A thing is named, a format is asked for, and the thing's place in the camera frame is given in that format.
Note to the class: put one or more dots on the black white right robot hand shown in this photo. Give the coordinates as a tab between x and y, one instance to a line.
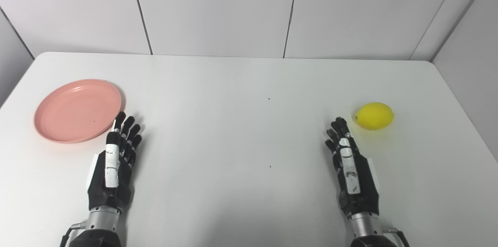
352	173

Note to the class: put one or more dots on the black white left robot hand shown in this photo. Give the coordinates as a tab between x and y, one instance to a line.
113	169

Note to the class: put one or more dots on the yellow lemon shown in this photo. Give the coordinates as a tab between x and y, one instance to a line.
374	116

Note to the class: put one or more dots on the pink round plate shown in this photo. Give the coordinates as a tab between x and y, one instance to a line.
78	111

